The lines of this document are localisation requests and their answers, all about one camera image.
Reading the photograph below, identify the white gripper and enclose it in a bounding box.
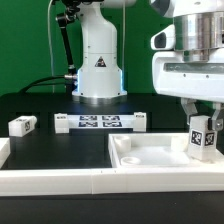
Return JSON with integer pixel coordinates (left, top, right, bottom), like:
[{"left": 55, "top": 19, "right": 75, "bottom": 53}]
[{"left": 151, "top": 25, "right": 224, "bottom": 131}]

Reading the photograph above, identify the white square tabletop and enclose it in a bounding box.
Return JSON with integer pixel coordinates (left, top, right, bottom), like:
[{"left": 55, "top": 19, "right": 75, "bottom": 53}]
[{"left": 108, "top": 133, "right": 224, "bottom": 169}]

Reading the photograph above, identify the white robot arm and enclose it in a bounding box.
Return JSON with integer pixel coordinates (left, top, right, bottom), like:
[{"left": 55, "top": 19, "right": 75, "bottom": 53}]
[{"left": 56, "top": 0, "right": 224, "bottom": 131}]

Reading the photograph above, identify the white U-shaped obstacle fence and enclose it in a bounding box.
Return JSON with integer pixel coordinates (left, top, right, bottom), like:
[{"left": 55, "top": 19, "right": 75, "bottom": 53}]
[{"left": 0, "top": 138, "right": 224, "bottom": 196}]

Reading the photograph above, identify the white marker base plate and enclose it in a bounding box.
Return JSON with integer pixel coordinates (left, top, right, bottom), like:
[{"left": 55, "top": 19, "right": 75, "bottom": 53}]
[{"left": 54, "top": 112, "right": 147, "bottom": 134}]

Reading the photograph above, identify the black cable bundle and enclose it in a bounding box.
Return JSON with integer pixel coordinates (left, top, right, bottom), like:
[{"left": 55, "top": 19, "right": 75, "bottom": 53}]
[{"left": 18, "top": 75, "right": 79, "bottom": 94}]

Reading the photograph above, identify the white thin cable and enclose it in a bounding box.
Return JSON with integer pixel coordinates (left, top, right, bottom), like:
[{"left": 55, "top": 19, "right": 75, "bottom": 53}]
[{"left": 47, "top": 0, "right": 56, "bottom": 94}]

